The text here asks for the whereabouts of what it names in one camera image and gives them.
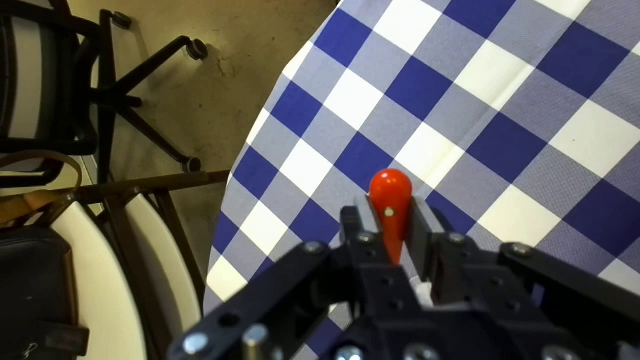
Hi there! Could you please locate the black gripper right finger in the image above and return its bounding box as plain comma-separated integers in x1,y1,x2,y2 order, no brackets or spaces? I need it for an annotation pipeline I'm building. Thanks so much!
407,195,468,267

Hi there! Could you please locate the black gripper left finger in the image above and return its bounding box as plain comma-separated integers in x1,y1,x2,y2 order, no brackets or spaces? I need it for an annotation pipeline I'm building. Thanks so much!
338,204,389,265

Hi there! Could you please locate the orange handled metal spoon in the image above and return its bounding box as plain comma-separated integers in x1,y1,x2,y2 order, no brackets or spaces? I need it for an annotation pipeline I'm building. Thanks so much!
369,166,416,267

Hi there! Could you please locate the blue white checked tablecloth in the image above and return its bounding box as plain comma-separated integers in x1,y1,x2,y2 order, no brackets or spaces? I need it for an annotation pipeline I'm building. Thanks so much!
202,0,640,360

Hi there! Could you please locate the white curved chair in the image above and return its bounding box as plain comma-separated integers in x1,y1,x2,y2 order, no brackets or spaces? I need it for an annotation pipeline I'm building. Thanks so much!
49,197,151,360
126,192,204,332

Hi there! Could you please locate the black office chair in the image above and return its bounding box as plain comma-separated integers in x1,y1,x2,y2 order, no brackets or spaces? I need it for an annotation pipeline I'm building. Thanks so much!
0,0,208,175

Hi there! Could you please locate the brown wooden frame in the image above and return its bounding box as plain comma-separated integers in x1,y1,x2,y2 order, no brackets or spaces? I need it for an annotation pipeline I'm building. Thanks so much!
67,168,232,307

